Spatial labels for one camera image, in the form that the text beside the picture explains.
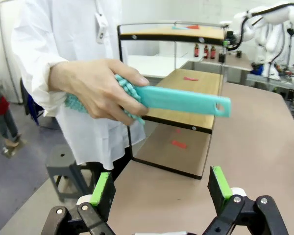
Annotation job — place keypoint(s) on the person in white coat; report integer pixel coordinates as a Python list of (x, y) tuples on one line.
[(71, 31)]

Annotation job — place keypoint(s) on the small black block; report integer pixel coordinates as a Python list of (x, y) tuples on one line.
[(221, 57), (238, 54)]

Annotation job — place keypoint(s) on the large white table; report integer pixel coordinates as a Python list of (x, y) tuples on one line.
[(149, 63)]

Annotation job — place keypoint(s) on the grey metal workbench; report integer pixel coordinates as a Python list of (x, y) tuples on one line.
[(267, 82)]

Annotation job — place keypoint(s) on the blue paper scrap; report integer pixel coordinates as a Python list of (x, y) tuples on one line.
[(178, 28)]

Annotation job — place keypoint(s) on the brown bottle red label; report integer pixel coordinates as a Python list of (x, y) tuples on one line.
[(205, 51), (212, 52), (197, 50)]

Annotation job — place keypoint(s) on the two-tier wooden shelf black frame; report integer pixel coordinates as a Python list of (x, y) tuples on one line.
[(193, 88)]

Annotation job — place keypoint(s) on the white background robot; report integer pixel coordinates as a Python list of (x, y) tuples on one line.
[(269, 41)]

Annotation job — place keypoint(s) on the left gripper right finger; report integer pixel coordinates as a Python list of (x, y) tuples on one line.
[(219, 188)]

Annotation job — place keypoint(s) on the red paper scrap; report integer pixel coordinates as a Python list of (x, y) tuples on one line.
[(178, 144), (193, 27)]

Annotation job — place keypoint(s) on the brown background table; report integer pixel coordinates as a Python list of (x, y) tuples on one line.
[(235, 62)]

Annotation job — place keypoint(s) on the pink paper scrap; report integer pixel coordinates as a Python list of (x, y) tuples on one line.
[(190, 79)]

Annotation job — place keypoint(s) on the person's right forearm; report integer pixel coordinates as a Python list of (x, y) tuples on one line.
[(36, 88)]

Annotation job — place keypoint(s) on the person's right hand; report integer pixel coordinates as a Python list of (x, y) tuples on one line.
[(88, 83)]

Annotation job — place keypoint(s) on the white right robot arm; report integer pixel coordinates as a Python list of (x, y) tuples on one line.
[(272, 12)]

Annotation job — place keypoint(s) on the teal chenille duster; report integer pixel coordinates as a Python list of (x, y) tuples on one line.
[(181, 101)]

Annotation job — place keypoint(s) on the dark grey plastic stool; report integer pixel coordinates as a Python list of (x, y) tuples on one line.
[(63, 156)]

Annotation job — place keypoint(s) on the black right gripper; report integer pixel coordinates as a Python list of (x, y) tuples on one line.
[(231, 39)]

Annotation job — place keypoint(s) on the bystander in jeans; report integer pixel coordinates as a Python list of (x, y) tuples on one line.
[(0, 107)]

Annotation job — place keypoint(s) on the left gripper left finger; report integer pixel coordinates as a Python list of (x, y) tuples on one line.
[(100, 193)]

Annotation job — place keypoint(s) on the blue plastic bin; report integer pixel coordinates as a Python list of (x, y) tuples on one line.
[(257, 69)]

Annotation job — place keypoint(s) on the white name badge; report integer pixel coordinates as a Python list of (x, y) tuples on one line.
[(101, 29)]

